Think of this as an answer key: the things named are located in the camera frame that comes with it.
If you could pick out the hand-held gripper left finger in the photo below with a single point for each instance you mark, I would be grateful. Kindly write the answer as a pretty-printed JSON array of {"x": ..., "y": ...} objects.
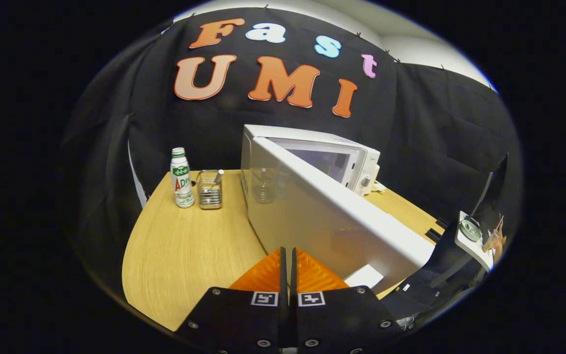
[{"x": 243, "y": 319}]

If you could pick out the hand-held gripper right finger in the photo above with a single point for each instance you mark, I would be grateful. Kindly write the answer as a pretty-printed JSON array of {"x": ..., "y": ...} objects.
[{"x": 342, "y": 319}]

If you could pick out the white microwave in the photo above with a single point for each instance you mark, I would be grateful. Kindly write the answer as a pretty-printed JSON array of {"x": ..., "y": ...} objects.
[{"x": 322, "y": 216}]

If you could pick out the white utensil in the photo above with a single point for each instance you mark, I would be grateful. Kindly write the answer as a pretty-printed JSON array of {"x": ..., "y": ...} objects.
[{"x": 218, "y": 176}]

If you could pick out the white side table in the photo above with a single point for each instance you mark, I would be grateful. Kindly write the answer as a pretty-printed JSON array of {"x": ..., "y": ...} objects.
[{"x": 469, "y": 248}]

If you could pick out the white bottle with green label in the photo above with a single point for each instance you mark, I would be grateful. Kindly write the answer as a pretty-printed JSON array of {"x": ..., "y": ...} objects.
[{"x": 182, "y": 182}]

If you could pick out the black monitor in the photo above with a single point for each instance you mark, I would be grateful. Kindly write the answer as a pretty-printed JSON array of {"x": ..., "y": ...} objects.
[{"x": 492, "y": 194}]

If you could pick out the black backdrop cloth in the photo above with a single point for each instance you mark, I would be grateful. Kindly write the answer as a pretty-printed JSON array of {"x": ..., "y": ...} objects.
[{"x": 435, "y": 123}]

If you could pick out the grey table bracket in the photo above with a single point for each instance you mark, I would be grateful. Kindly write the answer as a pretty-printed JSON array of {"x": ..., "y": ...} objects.
[{"x": 438, "y": 231}]

